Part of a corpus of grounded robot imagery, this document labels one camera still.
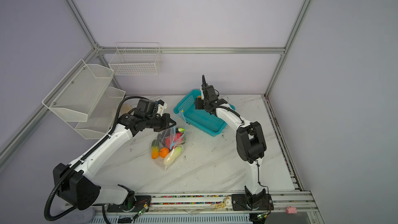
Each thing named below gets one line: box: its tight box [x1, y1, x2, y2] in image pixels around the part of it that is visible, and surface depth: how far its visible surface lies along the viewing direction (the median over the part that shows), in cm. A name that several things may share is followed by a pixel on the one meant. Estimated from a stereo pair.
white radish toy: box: [163, 146, 182, 166], surface depth 87 cm
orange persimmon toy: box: [159, 147, 170, 159], surface depth 88 cm
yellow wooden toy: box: [210, 201, 226, 211], surface depth 73 cm
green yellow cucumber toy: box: [151, 138, 160, 160], surface depth 88 cm
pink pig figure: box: [286, 205, 298, 215], surface depth 72 cm
